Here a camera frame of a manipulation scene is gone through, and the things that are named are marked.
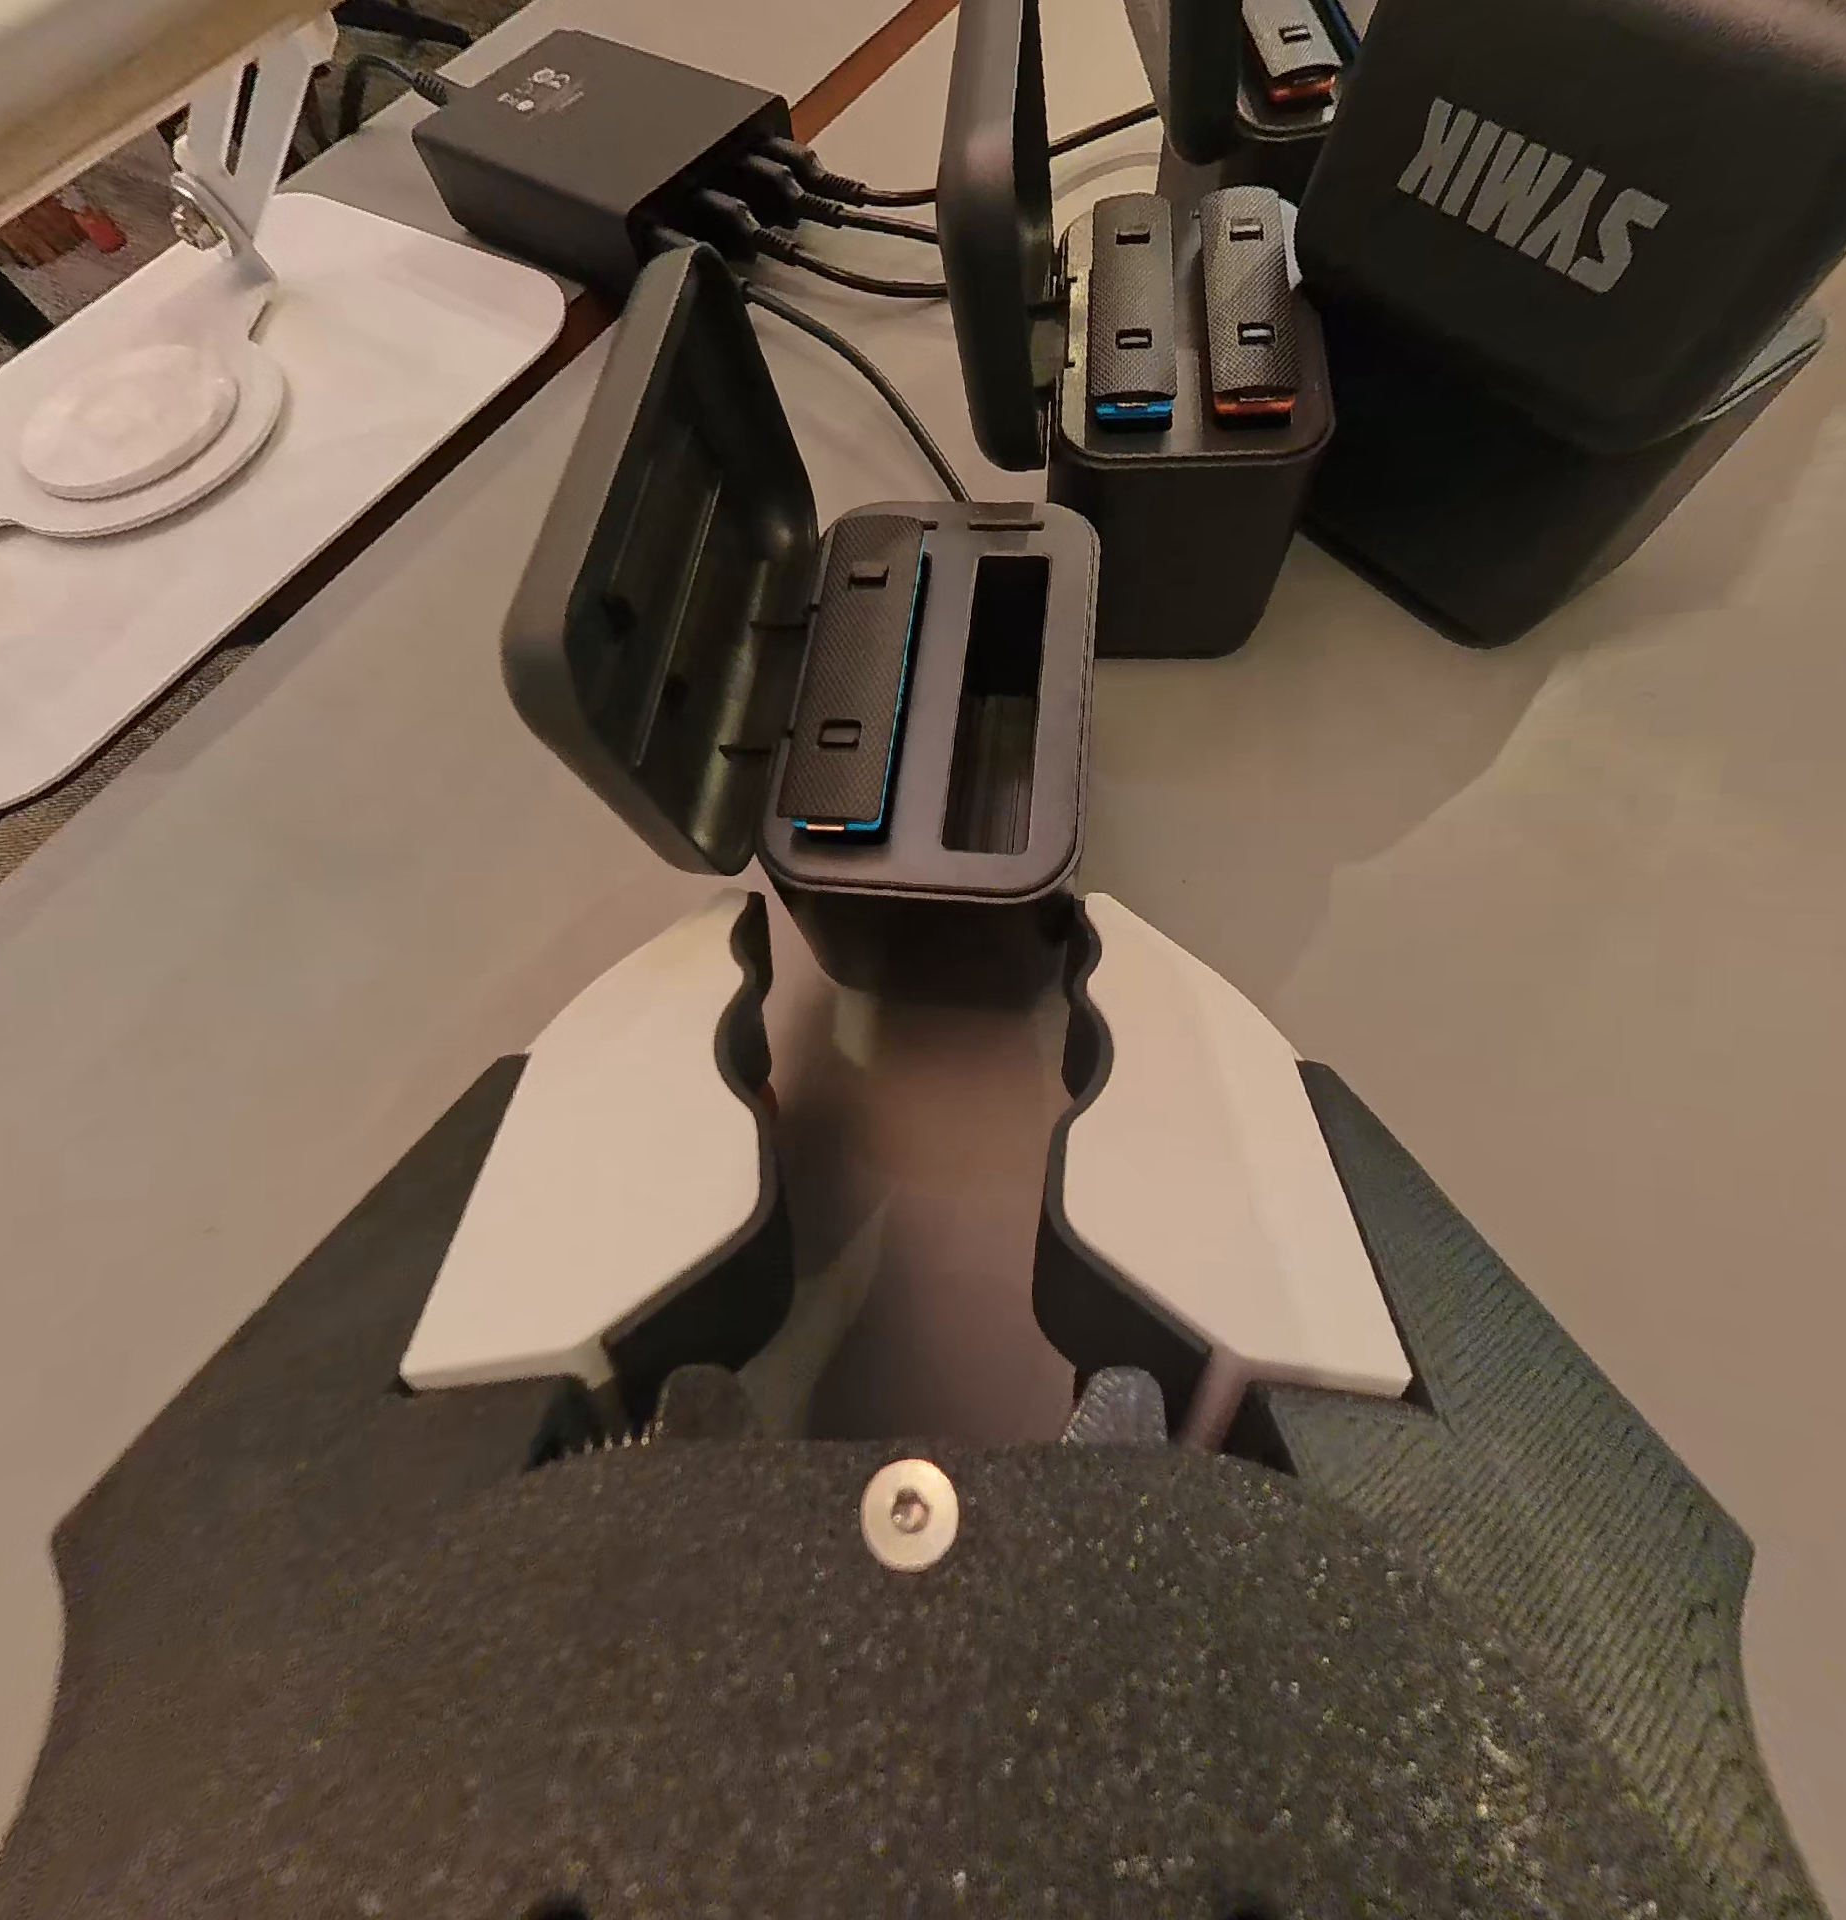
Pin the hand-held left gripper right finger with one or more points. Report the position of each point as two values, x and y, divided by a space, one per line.
1239 1200

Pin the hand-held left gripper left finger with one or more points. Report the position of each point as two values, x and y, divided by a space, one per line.
592 1200

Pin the black battery blue rim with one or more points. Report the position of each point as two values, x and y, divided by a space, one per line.
848 677
1134 300

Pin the black battery charging case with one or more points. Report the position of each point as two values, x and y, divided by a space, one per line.
1164 540
1538 197
668 600
1201 90

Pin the black battery orange rim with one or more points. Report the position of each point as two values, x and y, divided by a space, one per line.
1252 300
1292 47

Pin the black charging hub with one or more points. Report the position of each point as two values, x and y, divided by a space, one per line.
592 107

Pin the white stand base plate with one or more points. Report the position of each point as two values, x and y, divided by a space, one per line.
413 330

